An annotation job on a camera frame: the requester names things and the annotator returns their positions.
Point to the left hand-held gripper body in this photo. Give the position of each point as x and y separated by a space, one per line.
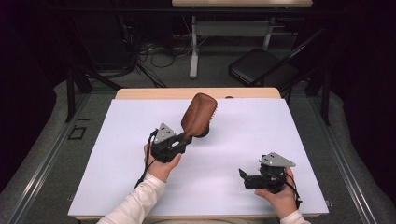
163 146

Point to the brown wooden hairbrush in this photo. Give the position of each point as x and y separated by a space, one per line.
197 115

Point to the white-legged desk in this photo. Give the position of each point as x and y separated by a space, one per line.
236 29

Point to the black mesh pen cup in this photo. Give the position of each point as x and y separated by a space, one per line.
205 132

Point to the person's right hand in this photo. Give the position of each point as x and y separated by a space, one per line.
285 200

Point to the black folding chair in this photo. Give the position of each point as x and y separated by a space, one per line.
258 67

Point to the white table cover sheet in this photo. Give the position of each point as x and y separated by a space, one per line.
211 174

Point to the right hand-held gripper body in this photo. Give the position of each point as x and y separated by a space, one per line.
271 180

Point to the black metal stand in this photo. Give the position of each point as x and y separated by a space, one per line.
71 93

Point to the person's left hand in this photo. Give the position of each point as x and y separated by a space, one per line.
162 169

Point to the aluminium floor rail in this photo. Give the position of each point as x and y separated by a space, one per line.
46 161
345 161

